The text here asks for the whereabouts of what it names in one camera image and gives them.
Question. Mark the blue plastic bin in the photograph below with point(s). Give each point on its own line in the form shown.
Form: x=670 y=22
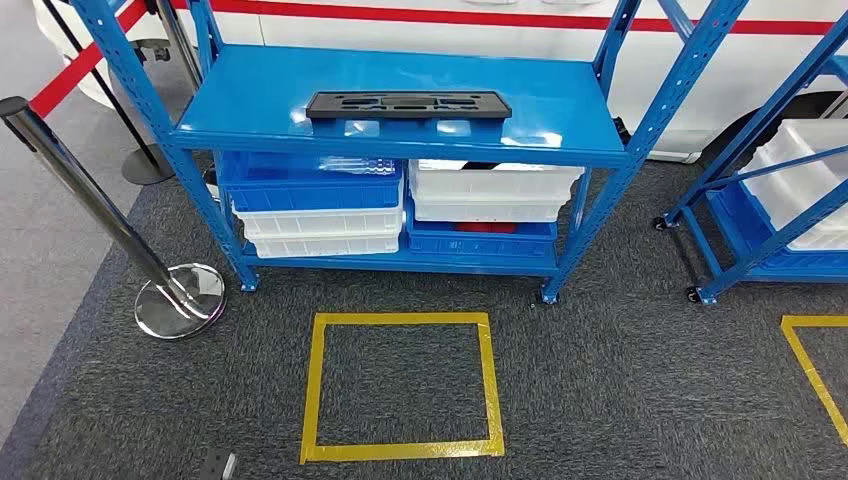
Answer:
x=311 y=197
x=745 y=225
x=477 y=244

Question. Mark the large white plastic bin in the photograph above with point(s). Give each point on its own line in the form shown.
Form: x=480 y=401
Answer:
x=795 y=179

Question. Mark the black stanchion post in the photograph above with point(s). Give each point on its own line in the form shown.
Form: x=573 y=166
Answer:
x=147 y=169

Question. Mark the chrome stanchion post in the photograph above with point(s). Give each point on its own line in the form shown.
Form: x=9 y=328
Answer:
x=180 y=43
x=79 y=179

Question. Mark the blue metal shelf rack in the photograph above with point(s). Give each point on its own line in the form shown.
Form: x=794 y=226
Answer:
x=265 y=99

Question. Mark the red barrier belt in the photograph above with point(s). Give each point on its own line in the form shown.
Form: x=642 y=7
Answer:
x=73 y=76

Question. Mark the yellow floor tape square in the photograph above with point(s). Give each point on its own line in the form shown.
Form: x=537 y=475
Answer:
x=311 y=397

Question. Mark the blue metal shelf cart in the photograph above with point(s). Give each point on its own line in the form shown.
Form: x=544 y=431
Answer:
x=762 y=255

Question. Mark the long black plastic frame part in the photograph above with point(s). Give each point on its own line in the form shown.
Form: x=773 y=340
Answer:
x=490 y=109

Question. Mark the red item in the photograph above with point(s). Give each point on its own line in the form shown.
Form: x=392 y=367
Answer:
x=487 y=227

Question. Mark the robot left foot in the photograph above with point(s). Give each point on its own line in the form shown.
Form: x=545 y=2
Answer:
x=217 y=467

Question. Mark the white vehicle with red stripe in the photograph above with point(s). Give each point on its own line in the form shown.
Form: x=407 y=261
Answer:
x=729 y=79

